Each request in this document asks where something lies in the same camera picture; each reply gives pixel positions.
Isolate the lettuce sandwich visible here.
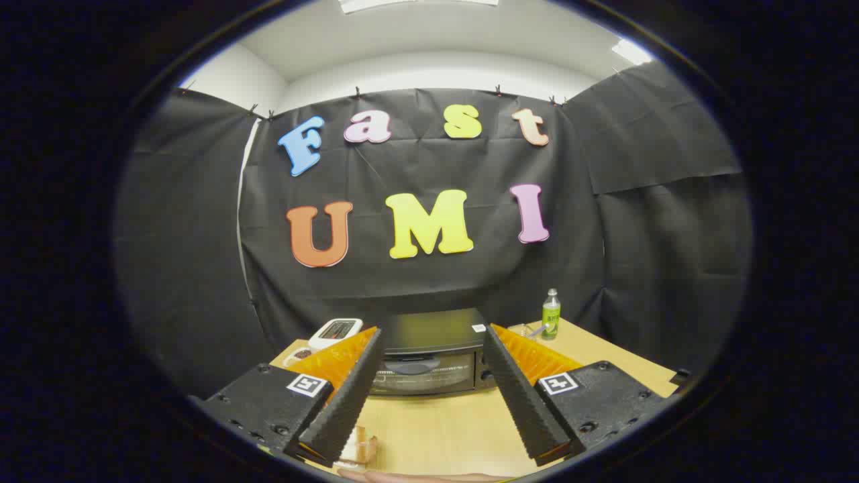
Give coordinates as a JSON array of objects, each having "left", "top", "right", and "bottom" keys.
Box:
[{"left": 334, "top": 425, "right": 380, "bottom": 469}]

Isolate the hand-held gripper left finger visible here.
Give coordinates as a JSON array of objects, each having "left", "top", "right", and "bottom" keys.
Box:
[{"left": 190, "top": 327, "right": 385, "bottom": 468}]

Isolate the ceiling light panel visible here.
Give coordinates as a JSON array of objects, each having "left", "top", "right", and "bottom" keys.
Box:
[
  {"left": 339, "top": 0, "right": 501, "bottom": 14},
  {"left": 611, "top": 39, "right": 654, "bottom": 66}
]

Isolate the black toaster oven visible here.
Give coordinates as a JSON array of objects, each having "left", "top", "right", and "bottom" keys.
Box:
[{"left": 368, "top": 309, "right": 501, "bottom": 398}]

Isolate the white bread toaster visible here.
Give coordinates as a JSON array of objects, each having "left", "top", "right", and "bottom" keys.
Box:
[{"left": 308, "top": 318, "right": 364, "bottom": 352}]

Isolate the green label bottle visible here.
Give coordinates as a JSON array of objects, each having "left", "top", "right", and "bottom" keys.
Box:
[{"left": 542, "top": 288, "right": 562, "bottom": 340}]

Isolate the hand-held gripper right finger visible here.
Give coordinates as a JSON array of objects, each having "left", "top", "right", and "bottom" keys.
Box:
[{"left": 482, "top": 323, "right": 678, "bottom": 467}]

